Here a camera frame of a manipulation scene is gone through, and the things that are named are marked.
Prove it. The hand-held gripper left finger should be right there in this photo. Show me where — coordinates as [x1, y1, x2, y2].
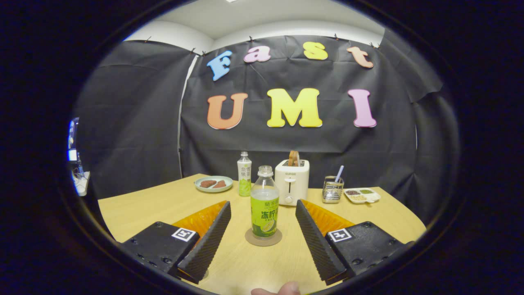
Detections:
[119, 200, 232, 284]

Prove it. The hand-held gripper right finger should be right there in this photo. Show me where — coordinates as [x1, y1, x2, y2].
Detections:
[295, 199, 410, 286]

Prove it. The round brown coaster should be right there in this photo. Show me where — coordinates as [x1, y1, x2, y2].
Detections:
[245, 228, 283, 247]

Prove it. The green label juice bottle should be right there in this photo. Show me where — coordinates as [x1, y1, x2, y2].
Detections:
[250, 165, 280, 239]

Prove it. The slim white green bottle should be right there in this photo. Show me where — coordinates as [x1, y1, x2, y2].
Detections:
[237, 151, 253, 197]

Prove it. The pale green plate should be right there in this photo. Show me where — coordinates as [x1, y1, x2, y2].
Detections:
[194, 176, 233, 193]

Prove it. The wooden table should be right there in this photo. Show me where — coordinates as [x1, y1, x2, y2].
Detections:
[97, 173, 427, 295]

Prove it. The white toaster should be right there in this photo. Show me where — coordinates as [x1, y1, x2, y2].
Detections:
[274, 159, 310, 206]

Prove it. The white divided dish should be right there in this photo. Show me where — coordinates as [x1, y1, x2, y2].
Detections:
[343, 188, 381, 204]

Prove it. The black backdrop cloth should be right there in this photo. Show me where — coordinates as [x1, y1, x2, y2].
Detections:
[74, 27, 459, 226]

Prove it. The lit computer screen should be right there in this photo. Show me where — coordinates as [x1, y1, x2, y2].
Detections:
[68, 118, 80, 162]

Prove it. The metal wire utensil holder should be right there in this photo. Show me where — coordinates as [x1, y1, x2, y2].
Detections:
[322, 176, 345, 204]

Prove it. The white object with cables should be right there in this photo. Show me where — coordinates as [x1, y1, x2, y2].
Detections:
[72, 170, 90, 197]

